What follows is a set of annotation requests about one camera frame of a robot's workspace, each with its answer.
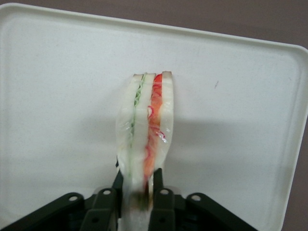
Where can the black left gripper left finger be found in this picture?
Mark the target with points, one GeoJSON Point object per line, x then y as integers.
{"type": "Point", "coordinates": [101, 207]}

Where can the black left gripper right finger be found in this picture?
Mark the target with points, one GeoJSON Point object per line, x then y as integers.
{"type": "Point", "coordinates": [166, 207]}

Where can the triangle sandwich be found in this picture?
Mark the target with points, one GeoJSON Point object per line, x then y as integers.
{"type": "Point", "coordinates": [140, 125]}

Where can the cream plastic tray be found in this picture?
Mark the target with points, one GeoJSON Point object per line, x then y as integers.
{"type": "Point", "coordinates": [60, 84]}

